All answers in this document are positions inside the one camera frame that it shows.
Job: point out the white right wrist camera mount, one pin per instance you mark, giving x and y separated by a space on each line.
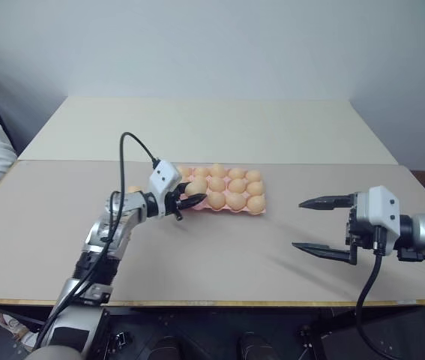
382 210

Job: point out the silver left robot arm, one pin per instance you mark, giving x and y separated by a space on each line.
122 221

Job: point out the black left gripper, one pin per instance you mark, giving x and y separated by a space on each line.
171 205

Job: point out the dark rounded shape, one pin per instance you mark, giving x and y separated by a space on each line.
167 349
255 347

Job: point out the tan egg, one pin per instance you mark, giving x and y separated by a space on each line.
235 201
236 173
217 200
217 170
237 185
201 171
256 203
133 188
253 175
255 188
199 185
184 172
217 184

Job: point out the pink egg tray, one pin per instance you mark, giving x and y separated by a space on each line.
243 212

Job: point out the white and pink shoe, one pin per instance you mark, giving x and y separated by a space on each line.
15 328

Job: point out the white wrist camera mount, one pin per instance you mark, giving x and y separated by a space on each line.
382 210
163 176

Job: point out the black metal bracket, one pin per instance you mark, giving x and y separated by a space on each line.
121 340

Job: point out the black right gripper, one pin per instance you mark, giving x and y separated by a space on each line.
358 230

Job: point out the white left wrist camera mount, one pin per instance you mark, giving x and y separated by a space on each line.
163 176

